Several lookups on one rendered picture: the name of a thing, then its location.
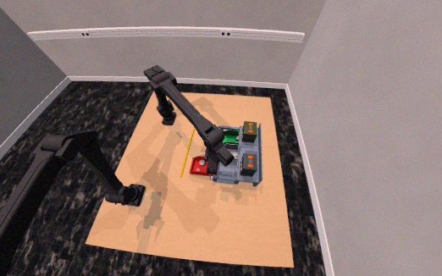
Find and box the dark grey tool case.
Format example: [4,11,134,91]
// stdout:
[240,153,257,176]

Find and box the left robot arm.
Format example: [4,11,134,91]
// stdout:
[143,65,235,174]

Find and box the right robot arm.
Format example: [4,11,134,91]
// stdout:
[0,130,144,276]

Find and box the red bin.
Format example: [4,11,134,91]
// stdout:
[190,156,213,176]

